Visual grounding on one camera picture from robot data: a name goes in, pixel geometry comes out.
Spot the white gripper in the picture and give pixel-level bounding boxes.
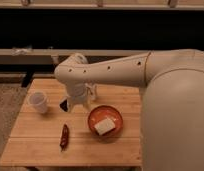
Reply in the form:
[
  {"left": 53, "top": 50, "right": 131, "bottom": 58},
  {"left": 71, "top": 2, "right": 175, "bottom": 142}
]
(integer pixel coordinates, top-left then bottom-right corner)
[{"left": 66, "top": 83, "right": 89, "bottom": 111}]

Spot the white sponge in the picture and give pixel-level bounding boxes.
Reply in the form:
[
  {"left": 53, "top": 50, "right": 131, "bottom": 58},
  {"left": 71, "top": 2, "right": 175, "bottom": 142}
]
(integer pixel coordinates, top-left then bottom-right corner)
[{"left": 94, "top": 118, "right": 115, "bottom": 135}]

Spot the dried red chili pepper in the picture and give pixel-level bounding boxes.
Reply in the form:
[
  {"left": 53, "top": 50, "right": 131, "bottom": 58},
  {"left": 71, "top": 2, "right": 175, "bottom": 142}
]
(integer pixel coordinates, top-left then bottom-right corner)
[{"left": 60, "top": 124, "right": 69, "bottom": 151}]

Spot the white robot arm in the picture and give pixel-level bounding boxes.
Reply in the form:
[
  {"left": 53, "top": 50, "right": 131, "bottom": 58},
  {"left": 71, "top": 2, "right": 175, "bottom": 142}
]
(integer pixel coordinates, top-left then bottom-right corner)
[{"left": 55, "top": 49, "right": 204, "bottom": 171}]

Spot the small clear bottle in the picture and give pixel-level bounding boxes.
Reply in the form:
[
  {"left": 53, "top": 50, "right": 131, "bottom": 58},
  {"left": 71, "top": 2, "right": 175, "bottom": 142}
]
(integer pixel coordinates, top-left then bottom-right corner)
[{"left": 87, "top": 83, "right": 97, "bottom": 101}]

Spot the black rectangular device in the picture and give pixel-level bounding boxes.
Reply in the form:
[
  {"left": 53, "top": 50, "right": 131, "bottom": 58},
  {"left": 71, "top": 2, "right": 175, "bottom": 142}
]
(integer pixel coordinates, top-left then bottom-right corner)
[{"left": 59, "top": 99, "right": 68, "bottom": 112}]

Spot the orange bowl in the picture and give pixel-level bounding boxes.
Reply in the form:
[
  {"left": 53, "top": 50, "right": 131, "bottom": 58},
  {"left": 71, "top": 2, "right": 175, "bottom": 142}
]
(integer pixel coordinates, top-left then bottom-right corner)
[{"left": 87, "top": 105, "right": 123, "bottom": 138}]

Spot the white plastic cup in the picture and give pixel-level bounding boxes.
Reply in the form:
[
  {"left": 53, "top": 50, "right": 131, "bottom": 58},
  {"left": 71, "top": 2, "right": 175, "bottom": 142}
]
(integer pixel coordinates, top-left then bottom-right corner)
[{"left": 28, "top": 91, "right": 48, "bottom": 114}]

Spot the long wooden bench rail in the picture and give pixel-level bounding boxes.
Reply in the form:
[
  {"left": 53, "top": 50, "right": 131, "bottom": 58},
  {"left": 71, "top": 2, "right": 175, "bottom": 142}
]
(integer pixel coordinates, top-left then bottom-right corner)
[{"left": 0, "top": 48, "right": 144, "bottom": 64}]

